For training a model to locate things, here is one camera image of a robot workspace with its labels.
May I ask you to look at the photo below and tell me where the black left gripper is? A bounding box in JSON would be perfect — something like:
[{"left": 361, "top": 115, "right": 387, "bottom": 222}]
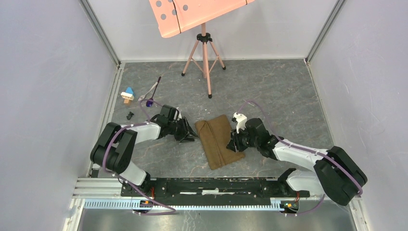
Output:
[{"left": 168, "top": 116, "right": 199, "bottom": 143}]

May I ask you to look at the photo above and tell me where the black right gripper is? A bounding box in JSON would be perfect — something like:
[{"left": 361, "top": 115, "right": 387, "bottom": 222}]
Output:
[{"left": 226, "top": 126, "right": 259, "bottom": 153}]

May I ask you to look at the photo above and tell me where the brown cloth napkin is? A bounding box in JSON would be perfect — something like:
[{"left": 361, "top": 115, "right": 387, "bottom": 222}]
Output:
[{"left": 194, "top": 115, "right": 245, "bottom": 170}]

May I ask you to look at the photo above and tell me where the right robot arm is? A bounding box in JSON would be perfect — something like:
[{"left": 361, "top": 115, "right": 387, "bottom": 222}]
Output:
[{"left": 227, "top": 114, "right": 368, "bottom": 206}]

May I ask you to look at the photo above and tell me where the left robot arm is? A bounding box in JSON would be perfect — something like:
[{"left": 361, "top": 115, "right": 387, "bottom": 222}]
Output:
[{"left": 90, "top": 104, "right": 198, "bottom": 196}]

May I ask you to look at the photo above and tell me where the purple plastic spoon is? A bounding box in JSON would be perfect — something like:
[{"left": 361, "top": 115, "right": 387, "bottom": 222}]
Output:
[{"left": 146, "top": 76, "right": 161, "bottom": 107}]

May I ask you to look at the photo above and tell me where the clear plastic fork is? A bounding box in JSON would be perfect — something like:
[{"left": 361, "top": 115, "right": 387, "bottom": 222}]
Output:
[{"left": 138, "top": 81, "right": 159, "bottom": 102}]

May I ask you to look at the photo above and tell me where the small black clip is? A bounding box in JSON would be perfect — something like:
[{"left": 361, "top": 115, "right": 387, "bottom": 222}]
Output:
[{"left": 126, "top": 112, "right": 134, "bottom": 120}]

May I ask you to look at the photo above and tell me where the blue and wood toy block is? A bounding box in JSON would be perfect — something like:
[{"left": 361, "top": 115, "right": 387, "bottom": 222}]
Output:
[{"left": 120, "top": 87, "right": 134, "bottom": 104}]

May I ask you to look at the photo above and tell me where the pink music stand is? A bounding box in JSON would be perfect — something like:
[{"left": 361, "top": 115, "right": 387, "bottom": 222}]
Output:
[{"left": 149, "top": 0, "right": 252, "bottom": 99}]

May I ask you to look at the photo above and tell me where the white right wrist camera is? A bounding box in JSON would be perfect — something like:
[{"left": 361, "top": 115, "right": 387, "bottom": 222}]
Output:
[{"left": 232, "top": 112, "right": 247, "bottom": 134}]

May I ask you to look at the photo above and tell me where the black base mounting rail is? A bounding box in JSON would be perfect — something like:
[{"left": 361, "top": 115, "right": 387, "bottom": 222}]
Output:
[{"left": 140, "top": 177, "right": 310, "bottom": 206}]

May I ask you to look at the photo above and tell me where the white toothed cable strip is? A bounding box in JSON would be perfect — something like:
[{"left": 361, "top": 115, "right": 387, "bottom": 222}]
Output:
[{"left": 84, "top": 199, "right": 294, "bottom": 212}]

